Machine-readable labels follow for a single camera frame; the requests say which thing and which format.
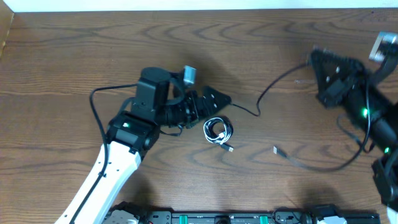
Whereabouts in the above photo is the black usb cable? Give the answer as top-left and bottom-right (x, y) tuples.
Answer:
(230, 62), (371, 172)
(205, 116), (234, 153)

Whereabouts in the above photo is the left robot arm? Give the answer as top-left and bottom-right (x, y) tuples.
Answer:
(57, 66), (231, 223)

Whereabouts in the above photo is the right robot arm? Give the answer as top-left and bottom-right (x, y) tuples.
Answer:
(310, 49), (397, 223)

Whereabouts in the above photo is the cardboard box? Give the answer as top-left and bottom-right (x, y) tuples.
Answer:
(0, 0), (14, 56)

